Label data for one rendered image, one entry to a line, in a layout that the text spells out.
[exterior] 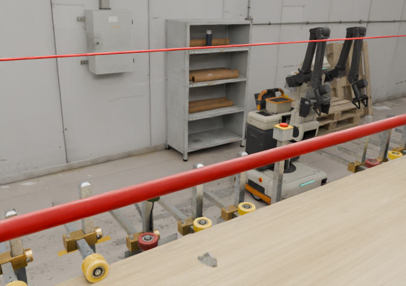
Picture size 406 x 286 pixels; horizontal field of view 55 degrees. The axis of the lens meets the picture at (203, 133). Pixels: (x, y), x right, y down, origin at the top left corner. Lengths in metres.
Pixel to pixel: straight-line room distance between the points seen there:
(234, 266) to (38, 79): 3.03
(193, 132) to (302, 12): 2.34
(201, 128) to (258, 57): 1.26
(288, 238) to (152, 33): 3.20
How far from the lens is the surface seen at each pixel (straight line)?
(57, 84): 4.11
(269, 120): 3.49
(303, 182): 3.61
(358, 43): 3.35
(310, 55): 3.09
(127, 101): 4.41
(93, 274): 1.42
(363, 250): 1.70
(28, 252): 1.53
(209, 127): 5.09
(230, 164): 0.20
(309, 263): 1.56
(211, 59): 4.86
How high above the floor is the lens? 1.83
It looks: 20 degrees down
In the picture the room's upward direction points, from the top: 2 degrees clockwise
